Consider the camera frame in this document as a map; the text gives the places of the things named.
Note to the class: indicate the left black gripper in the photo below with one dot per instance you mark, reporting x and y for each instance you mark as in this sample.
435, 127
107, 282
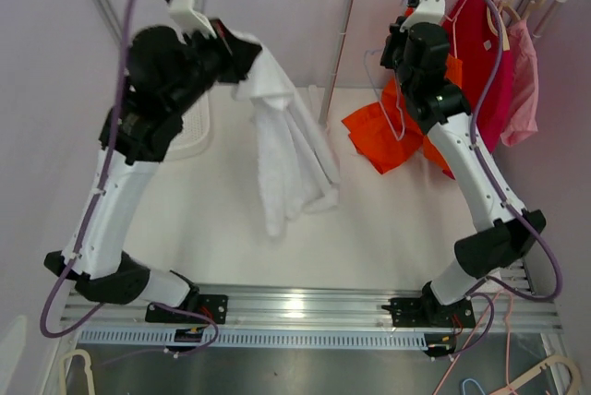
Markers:
236, 53

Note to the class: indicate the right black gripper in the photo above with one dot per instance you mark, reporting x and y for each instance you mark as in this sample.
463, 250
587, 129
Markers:
396, 36

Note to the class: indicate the red t shirt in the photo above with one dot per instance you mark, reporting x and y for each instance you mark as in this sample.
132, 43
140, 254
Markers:
476, 46

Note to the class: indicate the orange t shirt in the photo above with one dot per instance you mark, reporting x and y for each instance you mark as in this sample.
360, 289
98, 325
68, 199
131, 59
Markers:
385, 134

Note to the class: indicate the beige plastic hanger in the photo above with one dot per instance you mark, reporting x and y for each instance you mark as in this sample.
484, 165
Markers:
503, 34
524, 11

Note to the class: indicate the pink t shirt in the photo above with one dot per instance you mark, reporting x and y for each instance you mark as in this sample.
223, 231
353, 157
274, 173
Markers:
522, 118

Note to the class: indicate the white t shirt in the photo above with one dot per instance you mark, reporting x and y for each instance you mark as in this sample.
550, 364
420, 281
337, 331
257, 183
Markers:
298, 171

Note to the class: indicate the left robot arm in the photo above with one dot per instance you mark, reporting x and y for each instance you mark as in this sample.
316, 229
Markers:
166, 75

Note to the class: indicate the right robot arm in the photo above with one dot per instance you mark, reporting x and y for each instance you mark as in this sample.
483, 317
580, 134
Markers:
504, 227

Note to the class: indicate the pink hanger on floor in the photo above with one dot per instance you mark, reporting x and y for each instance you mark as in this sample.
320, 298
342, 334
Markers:
472, 342

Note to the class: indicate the blue hanger on floor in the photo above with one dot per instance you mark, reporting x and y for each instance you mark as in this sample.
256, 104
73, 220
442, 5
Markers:
471, 386

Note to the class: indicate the white plastic laundry basket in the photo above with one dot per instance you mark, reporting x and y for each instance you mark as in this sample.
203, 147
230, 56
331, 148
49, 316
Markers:
195, 135

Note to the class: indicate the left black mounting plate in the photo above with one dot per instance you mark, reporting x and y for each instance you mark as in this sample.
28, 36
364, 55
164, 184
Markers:
194, 309

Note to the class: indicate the black mounting plate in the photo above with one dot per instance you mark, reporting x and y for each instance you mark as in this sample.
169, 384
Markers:
194, 309
427, 312

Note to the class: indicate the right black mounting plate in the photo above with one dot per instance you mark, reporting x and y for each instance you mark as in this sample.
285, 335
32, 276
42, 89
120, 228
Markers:
427, 312

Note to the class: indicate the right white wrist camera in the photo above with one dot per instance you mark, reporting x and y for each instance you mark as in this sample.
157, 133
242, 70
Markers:
426, 11

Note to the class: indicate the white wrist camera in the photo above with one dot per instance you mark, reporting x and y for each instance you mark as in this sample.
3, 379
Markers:
187, 16
426, 11

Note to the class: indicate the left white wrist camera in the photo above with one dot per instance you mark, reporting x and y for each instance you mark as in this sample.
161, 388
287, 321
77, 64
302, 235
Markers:
187, 16

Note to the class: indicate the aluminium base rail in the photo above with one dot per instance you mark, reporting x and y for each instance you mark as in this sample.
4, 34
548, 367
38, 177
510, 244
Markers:
266, 307

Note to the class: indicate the white slotted cable duct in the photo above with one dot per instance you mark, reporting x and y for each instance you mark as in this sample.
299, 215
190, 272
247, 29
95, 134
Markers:
251, 338

